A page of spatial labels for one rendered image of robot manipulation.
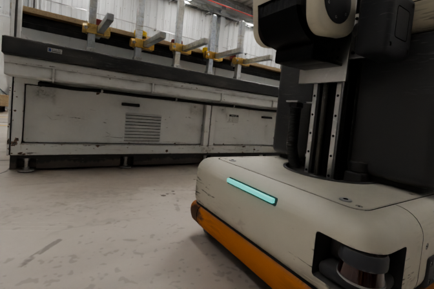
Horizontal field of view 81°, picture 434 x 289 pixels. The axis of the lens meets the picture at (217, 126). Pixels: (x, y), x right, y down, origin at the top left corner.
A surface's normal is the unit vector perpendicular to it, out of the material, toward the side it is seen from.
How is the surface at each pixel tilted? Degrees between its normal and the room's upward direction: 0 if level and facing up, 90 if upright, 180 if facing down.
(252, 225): 90
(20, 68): 90
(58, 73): 90
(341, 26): 90
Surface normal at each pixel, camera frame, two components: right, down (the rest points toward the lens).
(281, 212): -0.83, -0.14
